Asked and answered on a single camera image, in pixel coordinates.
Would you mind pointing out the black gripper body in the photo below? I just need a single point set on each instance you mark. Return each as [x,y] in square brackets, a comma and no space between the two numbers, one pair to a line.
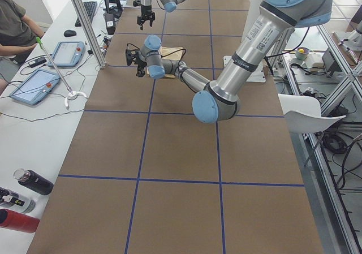
[146,11]
[140,61]

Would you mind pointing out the cream long-sleeve printed shirt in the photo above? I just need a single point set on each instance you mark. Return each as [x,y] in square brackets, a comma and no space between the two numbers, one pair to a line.
[174,54]

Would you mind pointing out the black computer keyboard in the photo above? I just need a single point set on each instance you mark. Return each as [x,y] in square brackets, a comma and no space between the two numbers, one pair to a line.
[90,9]

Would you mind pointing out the black computer mouse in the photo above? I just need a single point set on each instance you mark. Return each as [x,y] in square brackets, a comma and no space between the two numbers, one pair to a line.
[69,33]

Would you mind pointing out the far teach pendant tablet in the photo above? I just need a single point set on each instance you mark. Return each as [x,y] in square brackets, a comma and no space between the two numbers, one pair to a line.
[68,53]

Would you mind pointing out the teach pendant tablet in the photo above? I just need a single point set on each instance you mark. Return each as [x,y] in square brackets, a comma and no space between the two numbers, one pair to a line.
[68,53]
[36,87]

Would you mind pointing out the pink metal rod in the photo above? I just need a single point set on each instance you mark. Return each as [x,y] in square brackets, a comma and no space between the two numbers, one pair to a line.
[71,93]

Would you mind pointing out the near teach pendant tablet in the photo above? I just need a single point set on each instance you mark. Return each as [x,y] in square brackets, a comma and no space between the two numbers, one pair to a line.
[36,87]

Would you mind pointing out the seated person in green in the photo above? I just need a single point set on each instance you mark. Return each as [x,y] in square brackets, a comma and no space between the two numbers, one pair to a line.
[18,31]

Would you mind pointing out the black thermos bottle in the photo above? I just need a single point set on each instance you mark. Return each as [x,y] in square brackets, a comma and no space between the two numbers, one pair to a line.
[33,181]

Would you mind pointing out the white plastic chair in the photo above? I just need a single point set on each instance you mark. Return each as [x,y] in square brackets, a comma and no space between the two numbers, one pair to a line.
[303,114]

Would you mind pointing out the grey clear water bottle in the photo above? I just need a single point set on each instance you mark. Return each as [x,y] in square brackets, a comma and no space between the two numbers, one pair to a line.
[16,202]

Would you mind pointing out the red thermos bottle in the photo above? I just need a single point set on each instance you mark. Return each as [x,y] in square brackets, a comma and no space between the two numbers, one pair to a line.
[19,222]

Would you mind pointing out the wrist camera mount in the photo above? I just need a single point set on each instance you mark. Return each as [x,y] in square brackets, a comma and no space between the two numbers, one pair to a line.
[132,56]
[136,3]

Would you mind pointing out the aluminium frame post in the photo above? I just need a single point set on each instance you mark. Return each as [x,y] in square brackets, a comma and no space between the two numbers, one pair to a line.
[88,30]

